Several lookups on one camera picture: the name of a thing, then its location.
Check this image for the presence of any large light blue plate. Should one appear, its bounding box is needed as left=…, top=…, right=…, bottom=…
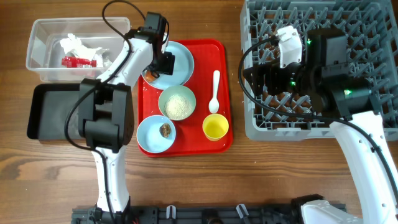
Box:
left=141, top=41, right=195, bottom=90

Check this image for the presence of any orange sweet potato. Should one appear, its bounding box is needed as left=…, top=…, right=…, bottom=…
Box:
left=144, top=70, right=156, bottom=83

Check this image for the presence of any green bowl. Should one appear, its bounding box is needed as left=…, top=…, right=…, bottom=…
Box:
left=158, top=85, right=197, bottom=118

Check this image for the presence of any white plastic spoon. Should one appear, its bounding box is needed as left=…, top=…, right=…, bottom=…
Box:
left=208, top=70, right=221, bottom=114

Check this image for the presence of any brown food lump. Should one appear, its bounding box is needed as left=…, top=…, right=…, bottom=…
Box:
left=159, top=123, right=172, bottom=138

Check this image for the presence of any yellow plastic cup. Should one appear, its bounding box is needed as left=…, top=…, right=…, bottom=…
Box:
left=202, top=113, right=229, bottom=141

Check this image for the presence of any small light blue bowl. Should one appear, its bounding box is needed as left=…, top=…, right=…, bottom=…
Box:
left=136, top=115, right=177, bottom=154

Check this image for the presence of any white tissue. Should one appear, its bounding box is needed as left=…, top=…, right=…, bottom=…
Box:
left=60, top=34, right=111, bottom=68

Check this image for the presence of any red snack wrapper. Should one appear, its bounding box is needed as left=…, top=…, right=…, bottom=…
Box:
left=62, top=56, right=96, bottom=68

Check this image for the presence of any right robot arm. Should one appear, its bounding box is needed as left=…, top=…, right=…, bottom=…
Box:
left=238, top=26, right=397, bottom=223

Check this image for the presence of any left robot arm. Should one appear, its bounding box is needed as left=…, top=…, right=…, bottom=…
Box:
left=74, top=27, right=174, bottom=223

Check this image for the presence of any clear plastic waste bin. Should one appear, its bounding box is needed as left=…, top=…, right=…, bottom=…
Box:
left=25, top=17, right=124, bottom=82

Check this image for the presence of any grey dishwasher rack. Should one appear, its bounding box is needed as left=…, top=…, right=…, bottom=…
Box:
left=240, top=1, right=397, bottom=141

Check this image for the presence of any black waste tray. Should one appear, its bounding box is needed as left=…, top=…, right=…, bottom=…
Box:
left=26, top=83, right=119, bottom=141

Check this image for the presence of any red serving tray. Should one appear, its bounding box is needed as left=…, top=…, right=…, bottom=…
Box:
left=137, top=39, right=233, bottom=157

